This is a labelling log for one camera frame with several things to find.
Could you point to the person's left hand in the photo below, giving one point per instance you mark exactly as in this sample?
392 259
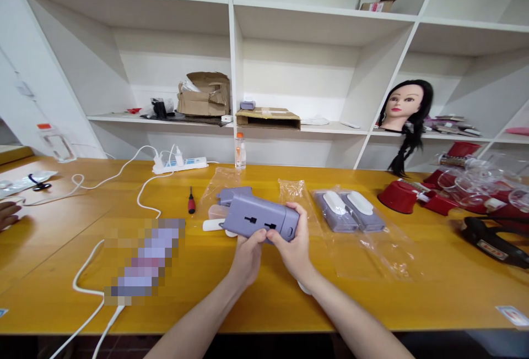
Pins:
248 260

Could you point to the person's right hand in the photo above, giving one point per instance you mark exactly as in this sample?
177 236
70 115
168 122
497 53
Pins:
295 253

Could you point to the purple travel adapter block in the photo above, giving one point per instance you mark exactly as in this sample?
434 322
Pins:
258 214

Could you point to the white round cap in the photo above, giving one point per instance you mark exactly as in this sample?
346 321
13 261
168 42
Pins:
230 233

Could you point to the white flat piece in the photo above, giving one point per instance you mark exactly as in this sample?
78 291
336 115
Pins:
303 289

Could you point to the small white plug piece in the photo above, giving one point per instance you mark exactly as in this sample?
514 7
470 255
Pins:
211 225

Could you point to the purple adapter with white plug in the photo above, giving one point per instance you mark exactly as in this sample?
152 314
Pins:
337 216
368 214

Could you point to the small translucent pink box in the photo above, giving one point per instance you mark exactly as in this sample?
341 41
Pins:
218 211

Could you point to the small crumpled clear bag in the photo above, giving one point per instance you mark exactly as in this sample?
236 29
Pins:
292 191

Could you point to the purple adapter part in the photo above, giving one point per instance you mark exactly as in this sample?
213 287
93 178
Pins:
231 196

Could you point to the large clear plastic bag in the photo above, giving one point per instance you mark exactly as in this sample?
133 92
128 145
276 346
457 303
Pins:
372 251

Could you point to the red black screwdriver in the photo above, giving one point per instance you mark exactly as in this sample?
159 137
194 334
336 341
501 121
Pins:
191 204

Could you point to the clear empty plastic bag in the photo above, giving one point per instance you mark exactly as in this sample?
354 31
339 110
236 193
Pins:
221 179

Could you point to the clear bottle with orange cap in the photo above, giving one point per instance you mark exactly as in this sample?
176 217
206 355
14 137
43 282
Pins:
241 150

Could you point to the white power strip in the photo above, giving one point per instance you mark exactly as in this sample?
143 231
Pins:
188 163

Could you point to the red round base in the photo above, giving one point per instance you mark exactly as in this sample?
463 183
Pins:
397 196

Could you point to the white charger plug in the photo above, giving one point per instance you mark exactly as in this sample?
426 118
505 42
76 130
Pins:
158 158
178 154

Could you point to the mannequin head with black hair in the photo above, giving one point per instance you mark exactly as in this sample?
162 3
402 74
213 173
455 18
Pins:
407 105

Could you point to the white shelf unit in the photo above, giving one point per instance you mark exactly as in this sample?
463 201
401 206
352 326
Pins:
289 66

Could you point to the pile of red clear appliances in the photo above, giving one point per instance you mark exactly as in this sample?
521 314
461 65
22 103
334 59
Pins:
475 181

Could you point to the black device with red label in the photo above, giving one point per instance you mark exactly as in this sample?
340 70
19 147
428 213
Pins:
496 243

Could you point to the small printed sticker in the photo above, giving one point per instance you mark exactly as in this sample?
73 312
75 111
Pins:
509 315
3 313

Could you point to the clear package with orange label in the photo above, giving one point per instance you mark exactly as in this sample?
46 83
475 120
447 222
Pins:
58 144

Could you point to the clear plastic packet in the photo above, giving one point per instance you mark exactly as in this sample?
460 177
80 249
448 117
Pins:
20 181

